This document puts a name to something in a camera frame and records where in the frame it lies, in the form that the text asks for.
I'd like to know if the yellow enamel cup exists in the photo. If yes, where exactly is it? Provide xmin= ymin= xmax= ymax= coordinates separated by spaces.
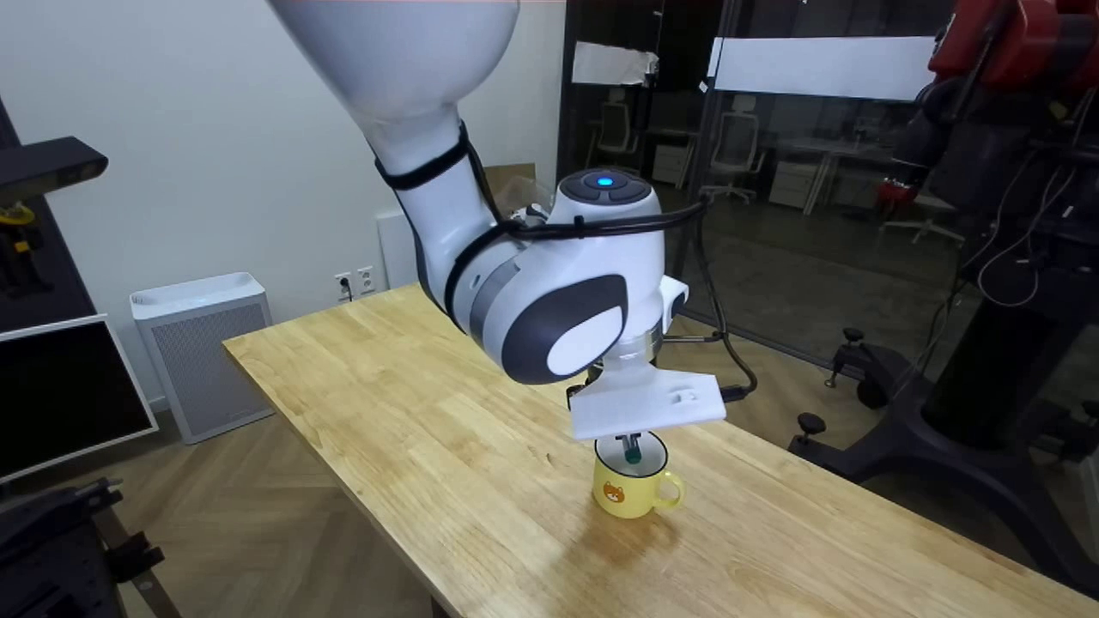
xmin=588 ymin=425 xmax=692 ymax=525

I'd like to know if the open cardboard box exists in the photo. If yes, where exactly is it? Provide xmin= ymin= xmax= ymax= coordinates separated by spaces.
xmin=478 ymin=162 xmax=542 ymax=224

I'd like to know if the white office chair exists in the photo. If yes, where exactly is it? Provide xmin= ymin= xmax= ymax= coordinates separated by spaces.
xmin=588 ymin=87 xmax=645 ymax=177
xmin=697 ymin=108 xmax=770 ymax=211

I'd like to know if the red office chair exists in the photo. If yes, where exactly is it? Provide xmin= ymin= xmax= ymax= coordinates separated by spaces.
xmin=874 ymin=171 xmax=968 ymax=252

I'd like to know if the black office chair base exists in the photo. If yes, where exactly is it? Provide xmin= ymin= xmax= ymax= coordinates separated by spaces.
xmin=786 ymin=0 xmax=1099 ymax=601

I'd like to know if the short frosted glass strip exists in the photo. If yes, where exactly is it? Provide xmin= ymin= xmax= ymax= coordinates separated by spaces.
xmin=569 ymin=39 xmax=663 ymax=89

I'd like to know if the white air purifier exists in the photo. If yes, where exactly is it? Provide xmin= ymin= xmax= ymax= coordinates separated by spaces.
xmin=124 ymin=267 xmax=278 ymax=446

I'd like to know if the black white-framed monitor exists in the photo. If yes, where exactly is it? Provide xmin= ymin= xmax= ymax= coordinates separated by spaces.
xmin=0 ymin=312 xmax=161 ymax=488

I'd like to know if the black shelf rack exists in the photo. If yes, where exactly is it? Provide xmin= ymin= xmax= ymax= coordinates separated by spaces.
xmin=0 ymin=100 xmax=114 ymax=337

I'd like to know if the yellow black tool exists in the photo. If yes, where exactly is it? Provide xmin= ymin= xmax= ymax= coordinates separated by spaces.
xmin=0 ymin=198 xmax=43 ymax=260

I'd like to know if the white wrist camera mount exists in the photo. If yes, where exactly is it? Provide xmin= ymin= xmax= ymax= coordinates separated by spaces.
xmin=565 ymin=361 xmax=733 ymax=446

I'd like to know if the white wall panel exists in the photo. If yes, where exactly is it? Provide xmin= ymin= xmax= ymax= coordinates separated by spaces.
xmin=371 ymin=198 xmax=431 ymax=293

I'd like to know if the white wall outlet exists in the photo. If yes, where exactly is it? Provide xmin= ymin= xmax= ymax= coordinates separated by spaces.
xmin=331 ymin=260 xmax=383 ymax=307

